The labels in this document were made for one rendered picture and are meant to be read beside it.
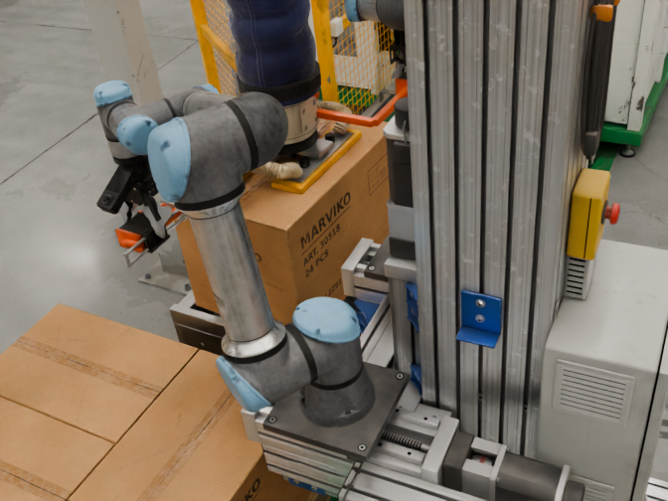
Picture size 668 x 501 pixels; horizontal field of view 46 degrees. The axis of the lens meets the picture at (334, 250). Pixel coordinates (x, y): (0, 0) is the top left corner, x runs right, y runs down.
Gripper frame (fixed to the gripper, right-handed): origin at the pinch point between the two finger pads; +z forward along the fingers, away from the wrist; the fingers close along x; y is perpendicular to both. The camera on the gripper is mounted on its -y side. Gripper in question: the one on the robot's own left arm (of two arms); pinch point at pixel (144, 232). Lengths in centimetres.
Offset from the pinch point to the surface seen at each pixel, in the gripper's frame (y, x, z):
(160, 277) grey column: 93, 108, 121
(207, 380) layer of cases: 14, 8, 66
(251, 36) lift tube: 49, -1, -27
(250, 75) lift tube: 50, 2, -16
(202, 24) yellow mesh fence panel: 150, 103, 21
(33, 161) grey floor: 151, 256, 125
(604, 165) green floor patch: 259, -51, 119
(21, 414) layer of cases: -20, 51, 67
